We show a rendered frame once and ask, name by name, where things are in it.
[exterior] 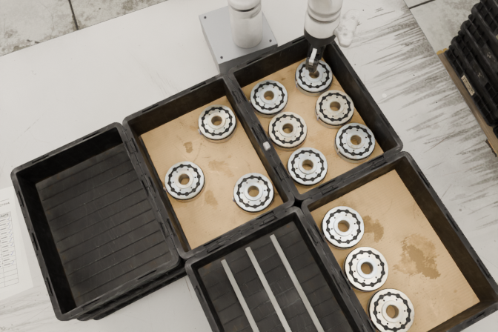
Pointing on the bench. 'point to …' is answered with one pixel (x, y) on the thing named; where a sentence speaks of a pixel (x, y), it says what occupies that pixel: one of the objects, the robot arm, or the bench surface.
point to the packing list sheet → (12, 249)
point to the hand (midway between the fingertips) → (316, 57)
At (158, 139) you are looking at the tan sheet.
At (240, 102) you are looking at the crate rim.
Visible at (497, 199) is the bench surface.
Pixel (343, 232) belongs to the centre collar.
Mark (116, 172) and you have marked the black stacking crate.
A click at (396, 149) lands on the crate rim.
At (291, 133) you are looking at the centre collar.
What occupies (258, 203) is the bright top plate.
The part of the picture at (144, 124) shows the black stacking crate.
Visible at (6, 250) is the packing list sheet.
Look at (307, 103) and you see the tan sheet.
